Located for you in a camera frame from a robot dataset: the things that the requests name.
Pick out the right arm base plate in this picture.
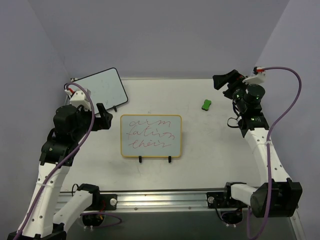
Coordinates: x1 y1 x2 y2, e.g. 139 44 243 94
206 191 228 209

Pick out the yellow framed whiteboard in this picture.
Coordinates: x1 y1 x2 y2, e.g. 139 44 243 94
120 114 183 158

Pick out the black framed whiteboard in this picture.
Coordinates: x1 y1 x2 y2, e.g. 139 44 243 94
74 67 129 114

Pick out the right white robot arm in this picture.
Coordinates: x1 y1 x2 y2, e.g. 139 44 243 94
212 68 303 218

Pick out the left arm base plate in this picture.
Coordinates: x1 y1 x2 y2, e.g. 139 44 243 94
91 193 118 212

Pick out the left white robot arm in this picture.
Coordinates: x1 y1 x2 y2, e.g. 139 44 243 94
7 103 113 240

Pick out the green whiteboard eraser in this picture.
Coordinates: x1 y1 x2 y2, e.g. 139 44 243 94
201 99 212 111

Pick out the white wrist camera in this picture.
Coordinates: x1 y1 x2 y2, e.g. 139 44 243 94
64 88 92 111
243 66 266 85

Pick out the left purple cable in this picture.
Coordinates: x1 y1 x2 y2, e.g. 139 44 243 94
11 83 96 240

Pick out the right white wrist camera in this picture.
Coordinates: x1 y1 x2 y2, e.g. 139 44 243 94
243 66 266 85

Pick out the aluminium mounting rail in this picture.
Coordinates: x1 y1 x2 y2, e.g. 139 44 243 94
58 188 227 211

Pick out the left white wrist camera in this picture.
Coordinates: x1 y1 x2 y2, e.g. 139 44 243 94
64 88 92 111

